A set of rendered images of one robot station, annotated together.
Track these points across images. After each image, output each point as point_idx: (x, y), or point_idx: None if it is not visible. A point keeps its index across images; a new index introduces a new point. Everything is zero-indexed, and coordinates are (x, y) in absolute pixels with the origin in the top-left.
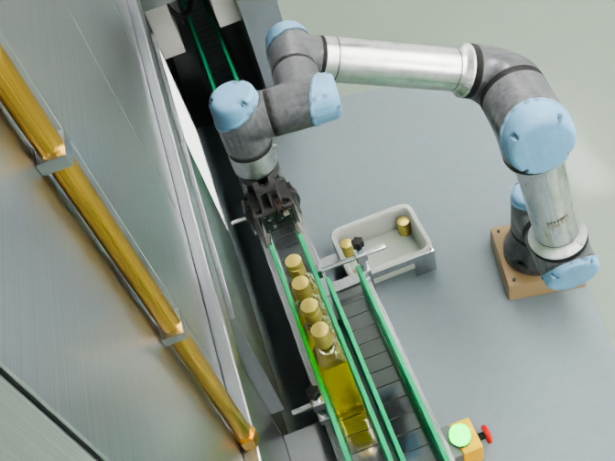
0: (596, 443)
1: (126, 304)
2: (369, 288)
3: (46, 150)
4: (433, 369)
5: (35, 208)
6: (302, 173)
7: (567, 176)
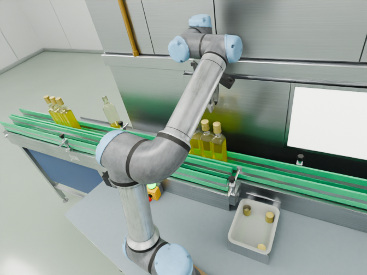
0: (114, 230)
1: None
2: (211, 175)
3: None
4: (186, 209)
5: None
6: (363, 245)
7: (122, 203)
